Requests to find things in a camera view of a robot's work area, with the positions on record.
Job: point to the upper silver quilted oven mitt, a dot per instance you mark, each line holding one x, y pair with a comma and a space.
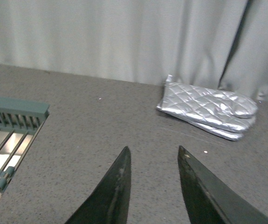
223, 110

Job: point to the grey-white curtain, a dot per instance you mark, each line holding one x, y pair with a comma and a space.
217, 44

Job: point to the silver quilted oven mitt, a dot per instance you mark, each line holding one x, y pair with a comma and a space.
223, 110
229, 134

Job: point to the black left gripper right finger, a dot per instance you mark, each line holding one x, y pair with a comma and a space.
209, 200

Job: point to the green dish drying rack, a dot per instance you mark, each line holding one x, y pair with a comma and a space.
20, 122

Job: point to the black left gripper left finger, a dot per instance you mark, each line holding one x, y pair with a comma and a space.
109, 202

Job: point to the lower silver quilted oven mitt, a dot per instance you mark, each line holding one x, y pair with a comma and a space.
229, 134

